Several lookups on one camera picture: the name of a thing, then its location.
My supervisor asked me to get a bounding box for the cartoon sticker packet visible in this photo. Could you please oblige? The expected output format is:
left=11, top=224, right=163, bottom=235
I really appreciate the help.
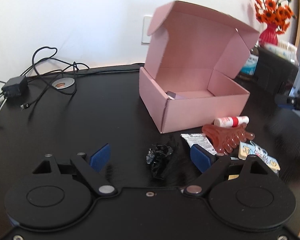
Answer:
left=230, top=141, right=281, bottom=176

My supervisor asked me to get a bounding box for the clear wrapped packet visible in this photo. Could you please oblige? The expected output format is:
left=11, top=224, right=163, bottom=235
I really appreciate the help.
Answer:
left=263, top=43, right=294, bottom=61

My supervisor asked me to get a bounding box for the red white tube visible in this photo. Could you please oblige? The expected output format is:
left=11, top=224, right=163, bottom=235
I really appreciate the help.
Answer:
left=213, top=116, right=249, bottom=128

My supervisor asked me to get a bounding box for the orange flower bouquet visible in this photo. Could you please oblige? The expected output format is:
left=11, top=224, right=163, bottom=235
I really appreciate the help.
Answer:
left=254, top=0, right=297, bottom=35

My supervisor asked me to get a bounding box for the brown fish oil bottle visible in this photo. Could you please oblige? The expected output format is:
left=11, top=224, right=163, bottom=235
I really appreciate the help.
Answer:
left=240, top=46, right=259, bottom=76

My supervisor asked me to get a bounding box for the white cream tube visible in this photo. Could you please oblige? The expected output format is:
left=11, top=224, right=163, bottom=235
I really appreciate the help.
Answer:
left=180, top=133, right=217, bottom=155

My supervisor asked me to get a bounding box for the red translucent hand-shaped comb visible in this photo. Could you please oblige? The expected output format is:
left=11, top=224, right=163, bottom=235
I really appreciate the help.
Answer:
left=202, top=123, right=255, bottom=155

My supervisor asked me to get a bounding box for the cotton swab box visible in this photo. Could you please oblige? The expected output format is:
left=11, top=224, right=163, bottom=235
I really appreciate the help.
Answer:
left=278, top=40, right=298, bottom=62

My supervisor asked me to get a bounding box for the silver desk grommet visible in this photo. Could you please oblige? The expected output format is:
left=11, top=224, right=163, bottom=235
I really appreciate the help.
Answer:
left=52, top=77, right=75, bottom=89

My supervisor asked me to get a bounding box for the pink cardboard box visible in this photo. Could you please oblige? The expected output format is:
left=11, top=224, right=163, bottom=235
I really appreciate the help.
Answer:
left=139, top=1, right=259, bottom=133

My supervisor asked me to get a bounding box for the black power adapter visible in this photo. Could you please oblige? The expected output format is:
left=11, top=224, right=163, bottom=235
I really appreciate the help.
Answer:
left=1, top=75, right=28, bottom=99

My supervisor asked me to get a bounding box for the black appliance cabinet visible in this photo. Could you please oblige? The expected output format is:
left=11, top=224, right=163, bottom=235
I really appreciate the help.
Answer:
left=254, top=47, right=298, bottom=95

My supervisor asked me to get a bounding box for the white wall socket strip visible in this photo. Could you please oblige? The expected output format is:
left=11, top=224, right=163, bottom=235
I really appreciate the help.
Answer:
left=141, top=16, right=152, bottom=45

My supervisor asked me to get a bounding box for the red ribbed vase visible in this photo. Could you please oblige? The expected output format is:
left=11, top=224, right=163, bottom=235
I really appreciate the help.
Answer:
left=258, top=24, right=278, bottom=47

